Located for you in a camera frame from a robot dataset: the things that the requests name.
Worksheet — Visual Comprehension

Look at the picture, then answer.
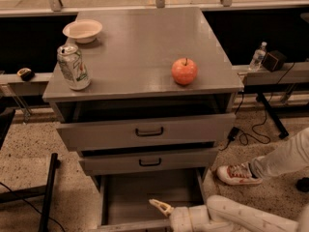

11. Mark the grey drawer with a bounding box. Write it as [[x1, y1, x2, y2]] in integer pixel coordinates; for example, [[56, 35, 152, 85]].
[[89, 168, 205, 232], [57, 113, 236, 151], [79, 147, 218, 176]]

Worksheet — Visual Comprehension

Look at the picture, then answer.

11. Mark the black table leg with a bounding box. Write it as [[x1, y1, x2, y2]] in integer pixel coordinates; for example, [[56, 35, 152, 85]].
[[256, 93, 289, 139]]

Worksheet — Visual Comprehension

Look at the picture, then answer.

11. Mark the white paper bowl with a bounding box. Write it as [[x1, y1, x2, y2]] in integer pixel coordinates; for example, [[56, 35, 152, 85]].
[[63, 19, 102, 44]]

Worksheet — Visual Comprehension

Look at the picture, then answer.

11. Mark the small black speaker box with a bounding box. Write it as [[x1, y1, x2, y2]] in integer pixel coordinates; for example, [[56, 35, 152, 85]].
[[262, 50, 287, 72]]

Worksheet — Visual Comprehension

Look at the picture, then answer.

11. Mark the black stand frame left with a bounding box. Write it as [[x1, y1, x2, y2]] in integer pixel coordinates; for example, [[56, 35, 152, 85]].
[[0, 108, 66, 232]]

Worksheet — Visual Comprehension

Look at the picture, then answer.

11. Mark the yellow black tape measure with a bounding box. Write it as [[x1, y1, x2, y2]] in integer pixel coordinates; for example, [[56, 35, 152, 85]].
[[17, 68, 35, 81]]

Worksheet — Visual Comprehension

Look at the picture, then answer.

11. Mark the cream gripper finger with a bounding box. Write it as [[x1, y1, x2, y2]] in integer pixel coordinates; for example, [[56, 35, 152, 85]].
[[149, 199, 174, 217]]

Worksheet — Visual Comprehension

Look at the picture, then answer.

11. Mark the clear plastic water bottle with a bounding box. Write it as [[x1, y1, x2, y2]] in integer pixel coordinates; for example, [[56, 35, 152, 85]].
[[249, 42, 267, 72]]

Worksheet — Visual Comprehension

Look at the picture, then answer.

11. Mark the grey middle drawer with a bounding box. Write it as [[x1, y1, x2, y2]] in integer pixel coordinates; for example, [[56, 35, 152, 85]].
[[79, 147, 218, 176]]

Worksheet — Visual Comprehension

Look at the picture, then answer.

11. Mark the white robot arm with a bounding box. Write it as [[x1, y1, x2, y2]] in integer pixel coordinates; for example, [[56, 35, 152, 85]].
[[149, 195, 309, 232]]

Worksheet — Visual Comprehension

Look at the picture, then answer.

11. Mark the grey top drawer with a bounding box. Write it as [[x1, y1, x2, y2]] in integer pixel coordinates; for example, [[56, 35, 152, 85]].
[[57, 113, 236, 151]]

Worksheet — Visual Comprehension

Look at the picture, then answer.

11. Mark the green white soda can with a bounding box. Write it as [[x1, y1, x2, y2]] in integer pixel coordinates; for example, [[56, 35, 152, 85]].
[[57, 43, 91, 91]]

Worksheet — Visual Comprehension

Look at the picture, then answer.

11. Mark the light trouser leg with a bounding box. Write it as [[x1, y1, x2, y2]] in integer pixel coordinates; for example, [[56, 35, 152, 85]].
[[249, 128, 309, 179]]

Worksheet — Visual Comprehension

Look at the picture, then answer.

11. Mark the red apple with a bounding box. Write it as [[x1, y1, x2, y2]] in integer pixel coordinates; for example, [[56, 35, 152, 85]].
[[171, 58, 198, 85]]

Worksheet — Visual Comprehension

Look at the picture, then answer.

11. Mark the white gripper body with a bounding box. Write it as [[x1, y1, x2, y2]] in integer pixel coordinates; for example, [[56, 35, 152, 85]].
[[169, 205, 211, 232]]

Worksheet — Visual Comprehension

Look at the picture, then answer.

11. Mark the black chair base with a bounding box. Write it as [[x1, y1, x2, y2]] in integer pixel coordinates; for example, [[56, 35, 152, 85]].
[[295, 178, 309, 192]]

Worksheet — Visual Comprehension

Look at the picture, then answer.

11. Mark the red white sneaker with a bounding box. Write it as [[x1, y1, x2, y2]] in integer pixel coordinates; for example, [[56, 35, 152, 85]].
[[216, 162, 263, 186]]

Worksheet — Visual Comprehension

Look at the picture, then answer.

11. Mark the grey bottom drawer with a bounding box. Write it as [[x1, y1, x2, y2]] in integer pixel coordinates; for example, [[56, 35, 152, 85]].
[[89, 168, 205, 232]]

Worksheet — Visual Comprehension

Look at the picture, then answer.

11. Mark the grey drawer cabinet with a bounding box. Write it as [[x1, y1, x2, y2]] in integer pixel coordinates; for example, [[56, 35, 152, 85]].
[[42, 7, 244, 191]]

